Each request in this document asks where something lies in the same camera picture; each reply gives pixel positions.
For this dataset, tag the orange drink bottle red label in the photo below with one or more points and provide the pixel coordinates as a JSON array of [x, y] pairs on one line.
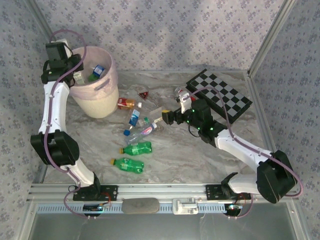
[[126, 103]]

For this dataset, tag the white plastic latch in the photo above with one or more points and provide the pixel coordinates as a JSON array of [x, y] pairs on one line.
[[185, 207]]

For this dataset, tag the small circuit board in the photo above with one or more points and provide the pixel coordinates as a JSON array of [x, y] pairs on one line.
[[233, 207], [92, 207]]

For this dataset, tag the aluminium side rail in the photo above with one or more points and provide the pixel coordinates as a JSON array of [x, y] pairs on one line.
[[259, 107], [41, 175]]

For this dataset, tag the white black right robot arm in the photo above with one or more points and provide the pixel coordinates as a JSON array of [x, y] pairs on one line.
[[240, 150]]

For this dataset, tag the small red triangle sign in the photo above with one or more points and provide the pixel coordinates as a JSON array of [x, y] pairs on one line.
[[144, 96]]

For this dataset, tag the clear plastic piece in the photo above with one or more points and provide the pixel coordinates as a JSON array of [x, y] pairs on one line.
[[156, 112]]

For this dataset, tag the grey metal panel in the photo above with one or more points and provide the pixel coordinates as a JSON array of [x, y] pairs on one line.
[[175, 227]]

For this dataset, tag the aluminium frame post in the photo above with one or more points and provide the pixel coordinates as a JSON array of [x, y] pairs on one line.
[[40, 16], [270, 37]]

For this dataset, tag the white bin with pink liner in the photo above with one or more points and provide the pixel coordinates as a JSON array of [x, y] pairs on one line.
[[100, 105]]

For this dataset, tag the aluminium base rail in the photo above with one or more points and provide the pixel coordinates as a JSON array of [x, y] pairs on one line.
[[160, 191]]

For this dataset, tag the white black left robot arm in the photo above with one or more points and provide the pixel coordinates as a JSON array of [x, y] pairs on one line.
[[56, 107]]

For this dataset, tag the grey oval pad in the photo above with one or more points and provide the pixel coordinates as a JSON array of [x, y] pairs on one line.
[[140, 206]]

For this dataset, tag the green plastic soda bottle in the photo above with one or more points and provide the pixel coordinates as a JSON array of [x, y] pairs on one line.
[[130, 165], [136, 148], [92, 78]]

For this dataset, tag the black grey folding chessboard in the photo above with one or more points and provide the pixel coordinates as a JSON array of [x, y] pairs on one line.
[[237, 100]]

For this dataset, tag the water bottle blue label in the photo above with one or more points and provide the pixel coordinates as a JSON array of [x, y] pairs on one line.
[[98, 70]]

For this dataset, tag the clear bottle pink purple label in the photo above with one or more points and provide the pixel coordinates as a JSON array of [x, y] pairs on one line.
[[143, 131]]

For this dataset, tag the clear bottle blue white label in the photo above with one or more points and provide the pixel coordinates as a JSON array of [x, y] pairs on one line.
[[134, 117]]

